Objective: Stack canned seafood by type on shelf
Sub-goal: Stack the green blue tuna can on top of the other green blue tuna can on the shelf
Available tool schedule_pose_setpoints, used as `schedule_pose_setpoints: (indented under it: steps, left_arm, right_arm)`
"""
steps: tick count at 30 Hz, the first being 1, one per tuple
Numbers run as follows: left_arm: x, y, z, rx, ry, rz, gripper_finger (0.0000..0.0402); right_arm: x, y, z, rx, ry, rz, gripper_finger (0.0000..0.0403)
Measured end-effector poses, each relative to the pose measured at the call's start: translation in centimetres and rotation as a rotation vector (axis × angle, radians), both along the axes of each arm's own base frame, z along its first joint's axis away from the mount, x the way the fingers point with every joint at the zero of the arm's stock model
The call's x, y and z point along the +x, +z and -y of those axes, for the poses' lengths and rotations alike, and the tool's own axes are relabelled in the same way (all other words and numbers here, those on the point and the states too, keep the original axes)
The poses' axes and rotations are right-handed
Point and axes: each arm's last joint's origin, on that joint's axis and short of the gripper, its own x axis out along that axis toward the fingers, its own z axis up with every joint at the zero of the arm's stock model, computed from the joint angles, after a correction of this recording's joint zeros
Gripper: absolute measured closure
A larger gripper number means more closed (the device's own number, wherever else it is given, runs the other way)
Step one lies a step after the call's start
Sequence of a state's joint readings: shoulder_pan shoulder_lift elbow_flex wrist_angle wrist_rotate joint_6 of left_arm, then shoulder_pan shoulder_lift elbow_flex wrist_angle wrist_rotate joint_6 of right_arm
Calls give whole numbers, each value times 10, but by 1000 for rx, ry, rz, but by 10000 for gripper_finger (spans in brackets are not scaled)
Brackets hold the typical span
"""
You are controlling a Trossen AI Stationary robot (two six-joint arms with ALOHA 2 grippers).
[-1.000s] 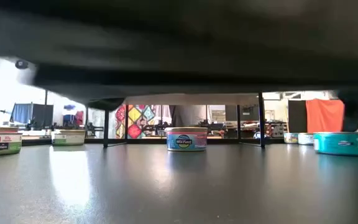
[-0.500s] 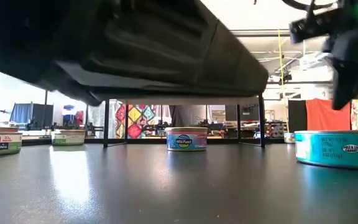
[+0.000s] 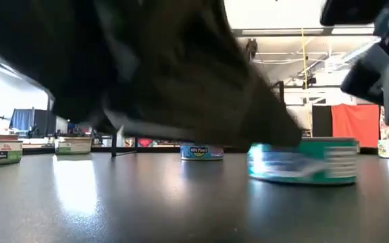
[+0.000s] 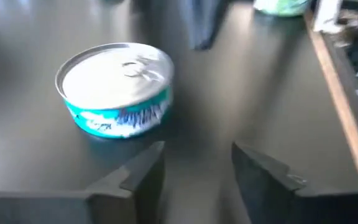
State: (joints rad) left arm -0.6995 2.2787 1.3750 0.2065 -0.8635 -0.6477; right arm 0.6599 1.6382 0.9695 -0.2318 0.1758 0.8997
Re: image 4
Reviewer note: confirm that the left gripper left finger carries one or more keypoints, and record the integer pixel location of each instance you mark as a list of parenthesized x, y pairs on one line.
[(110, 208)]

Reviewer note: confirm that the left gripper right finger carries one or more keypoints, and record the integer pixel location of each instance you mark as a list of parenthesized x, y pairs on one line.
[(275, 202)]

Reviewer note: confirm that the teal label can silver lid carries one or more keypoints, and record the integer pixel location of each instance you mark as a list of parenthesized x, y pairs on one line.
[(113, 81)]

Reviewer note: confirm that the black table mat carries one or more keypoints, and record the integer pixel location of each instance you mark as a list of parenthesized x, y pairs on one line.
[(197, 109)]

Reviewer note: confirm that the wooden shelf black metal frame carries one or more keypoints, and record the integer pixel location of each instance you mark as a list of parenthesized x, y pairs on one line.
[(202, 25)]

